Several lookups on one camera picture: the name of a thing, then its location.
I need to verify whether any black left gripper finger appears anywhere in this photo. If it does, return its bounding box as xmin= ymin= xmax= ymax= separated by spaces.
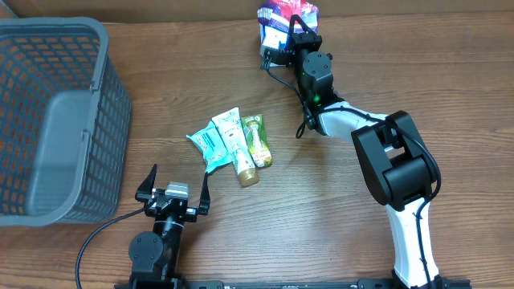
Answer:
xmin=136 ymin=164 xmax=157 ymax=195
xmin=198 ymin=173 xmax=210 ymax=215

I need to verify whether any purple sanitary pad pack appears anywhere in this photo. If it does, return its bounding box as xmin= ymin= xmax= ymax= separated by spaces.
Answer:
xmin=257 ymin=0 xmax=319 ymax=32

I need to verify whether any teal plastic packet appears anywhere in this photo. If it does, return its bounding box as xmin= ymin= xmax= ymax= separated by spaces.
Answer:
xmin=186 ymin=121 xmax=233 ymax=174

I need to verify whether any green yellow snack pouch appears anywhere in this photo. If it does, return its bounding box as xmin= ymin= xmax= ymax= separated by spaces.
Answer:
xmin=241 ymin=114 xmax=272 ymax=168

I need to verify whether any white bamboo print tube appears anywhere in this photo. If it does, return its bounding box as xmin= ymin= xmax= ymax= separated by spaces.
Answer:
xmin=212 ymin=108 xmax=259 ymax=187

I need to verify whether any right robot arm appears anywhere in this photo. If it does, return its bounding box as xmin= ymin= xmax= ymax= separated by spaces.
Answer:
xmin=261 ymin=14 xmax=444 ymax=288

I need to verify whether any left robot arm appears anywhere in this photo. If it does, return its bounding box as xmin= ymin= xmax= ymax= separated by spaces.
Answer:
xmin=128 ymin=165 xmax=210 ymax=288

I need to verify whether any white barcode scanner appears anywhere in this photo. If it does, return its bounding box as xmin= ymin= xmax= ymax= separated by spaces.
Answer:
xmin=259 ymin=24 xmax=288 ymax=59

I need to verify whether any grey plastic mesh basket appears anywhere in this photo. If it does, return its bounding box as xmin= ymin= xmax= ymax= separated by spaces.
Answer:
xmin=1 ymin=17 xmax=132 ymax=226

